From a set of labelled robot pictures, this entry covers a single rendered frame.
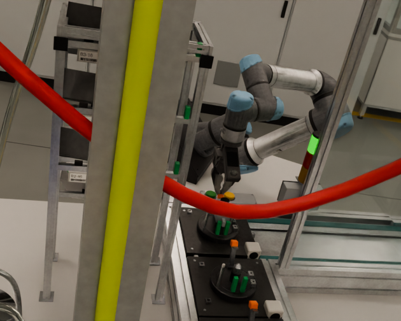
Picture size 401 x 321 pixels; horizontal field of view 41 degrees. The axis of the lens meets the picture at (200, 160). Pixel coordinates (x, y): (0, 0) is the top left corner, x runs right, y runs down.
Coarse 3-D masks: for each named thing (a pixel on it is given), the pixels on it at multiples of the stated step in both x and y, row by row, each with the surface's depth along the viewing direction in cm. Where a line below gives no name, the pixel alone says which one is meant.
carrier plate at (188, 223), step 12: (180, 216) 182; (192, 216) 183; (192, 228) 178; (240, 228) 182; (192, 240) 172; (204, 240) 173; (240, 240) 177; (252, 240) 178; (192, 252) 167; (204, 252) 168; (216, 252) 169; (228, 252) 170; (240, 252) 171
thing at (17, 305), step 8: (0, 272) 73; (8, 280) 74; (16, 288) 75; (0, 296) 80; (8, 296) 81; (16, 296) 76; (8, 304) 79; (16, 304) 77; (0, 312) 77; (0, 320) 76; (8, 320) 77
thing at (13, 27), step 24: (0, 0) 433; (24, 0) 434; (72, 0) 435; (0, 24) 443; (24, 24) 444; (48, 24) 444; (24, 48) 454; (48, 48) 454; (0, 72) 467; (48, 72) 465
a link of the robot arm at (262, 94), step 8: (256, 88) 169; (264, 88) 169; (256, 96) 169; (264, 96) 168; (272, 96) 171; (264, 104) 167; (272, 104) 168; (280, 104) 170; (264, 112) 167; (272, 112) 169; (280, 112) 170; (256, 120) 168; (264, 120) 170
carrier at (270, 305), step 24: (192, 264) 162; (216, 264) 164; (240, 264) 166; (192, 288) 155; (216, 288) 152; (240, 288) 153; (264, 288) 159; (216, 312) 147; (240, 312) 149; (264, 312) 150
